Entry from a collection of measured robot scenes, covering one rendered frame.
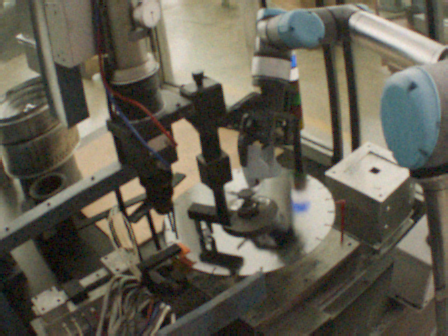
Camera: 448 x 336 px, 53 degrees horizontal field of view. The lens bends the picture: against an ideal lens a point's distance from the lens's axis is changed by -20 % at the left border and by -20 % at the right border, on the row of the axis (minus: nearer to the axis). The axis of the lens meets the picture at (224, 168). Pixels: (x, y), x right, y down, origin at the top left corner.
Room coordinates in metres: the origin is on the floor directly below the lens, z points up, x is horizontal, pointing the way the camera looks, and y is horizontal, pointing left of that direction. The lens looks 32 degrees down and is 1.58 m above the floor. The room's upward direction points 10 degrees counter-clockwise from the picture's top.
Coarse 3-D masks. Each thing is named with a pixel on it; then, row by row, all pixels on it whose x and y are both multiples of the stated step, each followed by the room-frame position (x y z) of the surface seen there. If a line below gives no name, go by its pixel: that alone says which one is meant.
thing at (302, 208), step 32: (192, 192) 0.93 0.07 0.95; (288, 192) 0.88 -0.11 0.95; (320, 192) 0.86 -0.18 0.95; (192, 224) 0.83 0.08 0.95; (288, 224) 0.78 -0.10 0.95; (320, 224) 0.76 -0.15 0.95; (192, 256) 0.74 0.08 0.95; (224, 256) 0.72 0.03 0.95; (256, 256) 0.71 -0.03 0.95; (288, 256) 0.69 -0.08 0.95
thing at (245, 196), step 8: (256, 184) 0.85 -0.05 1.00; (232, 192) 0.84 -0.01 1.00; (240, 192) 0.83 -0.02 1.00; (248, 192) 0.82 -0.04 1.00; (240, 200) 0.81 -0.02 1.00; (248, 200) 0.81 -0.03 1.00; (256, 200) 0.81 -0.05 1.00; (264, 200) 0.80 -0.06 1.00; (232, 208) 0.79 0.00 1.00; (248, 208) 0.81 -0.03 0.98
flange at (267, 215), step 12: (228, 204) 0.86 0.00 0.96; (264, 204) 0.84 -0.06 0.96; (276, 204) 0.83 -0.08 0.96; (240, 216) 0.81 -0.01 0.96; (252, 216) 0.80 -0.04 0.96; (264, 216) 0.80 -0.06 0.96; (276, 216) 0.80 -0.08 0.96; (228, 228) 0.79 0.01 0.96; (240, 228) 0.78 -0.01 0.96; (252, 228) 0.78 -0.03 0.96; (264, 228) 0.78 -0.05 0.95
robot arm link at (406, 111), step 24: (408, 72) 0.51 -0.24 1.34; (432, 72) 0.51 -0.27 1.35; (384, 96) 0.53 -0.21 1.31; (408, 96) 0.48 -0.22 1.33; (432, 96) 0.47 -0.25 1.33; (384, 120) 0.53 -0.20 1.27; (408, 120) 0.48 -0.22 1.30; (432, 120) 0.45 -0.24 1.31; (408, 144) 0.47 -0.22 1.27; (432, 144) 0.45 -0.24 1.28; (408, 168) 0.47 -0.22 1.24; (432, 168) 0.45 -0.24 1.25; (432, 192) 0.45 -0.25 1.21; (432, 216) 0.45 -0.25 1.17; (432, 240) 0.44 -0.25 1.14; (432, 264) 0.43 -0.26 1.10
